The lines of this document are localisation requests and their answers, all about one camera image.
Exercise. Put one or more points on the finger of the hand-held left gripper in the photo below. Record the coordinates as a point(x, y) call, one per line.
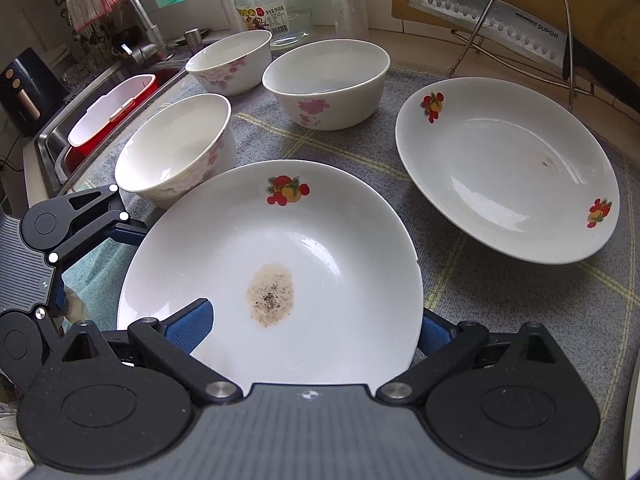
point(50, 327)
point(127, 234)

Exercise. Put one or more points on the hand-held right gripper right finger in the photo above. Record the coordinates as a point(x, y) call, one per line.
point(437, 335)

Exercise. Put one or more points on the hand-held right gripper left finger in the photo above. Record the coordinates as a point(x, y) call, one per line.
point(192, 322)

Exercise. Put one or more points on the white bowl pink flowers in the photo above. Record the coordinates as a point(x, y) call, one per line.
point(325, 75)
point(225, 55)
point(170, 145)

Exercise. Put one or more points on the stained white fruit-print plate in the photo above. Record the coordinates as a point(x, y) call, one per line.
point(300, 240)

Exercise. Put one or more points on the teal cloth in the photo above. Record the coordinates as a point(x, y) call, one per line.
point(95, 280)

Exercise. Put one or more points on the red plastic basin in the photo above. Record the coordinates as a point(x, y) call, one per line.
point(82, 152)

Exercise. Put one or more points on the steel sink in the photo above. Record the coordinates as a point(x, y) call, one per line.
point(50, 145)

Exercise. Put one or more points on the black air fryer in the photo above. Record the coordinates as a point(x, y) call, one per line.
point(25, 90)

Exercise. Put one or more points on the metal sink dispenser cap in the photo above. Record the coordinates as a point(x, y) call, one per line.
point(193, 36)

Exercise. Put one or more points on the grey plaid mat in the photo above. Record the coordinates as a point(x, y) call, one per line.
point(350, 145)

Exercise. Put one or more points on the steel faucet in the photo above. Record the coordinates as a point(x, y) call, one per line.
point(140, 15)

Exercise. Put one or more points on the pink dish cloth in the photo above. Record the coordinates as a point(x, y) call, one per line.
point(92, 0)

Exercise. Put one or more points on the glass jar green lid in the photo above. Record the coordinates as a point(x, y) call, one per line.
point(280, 15)

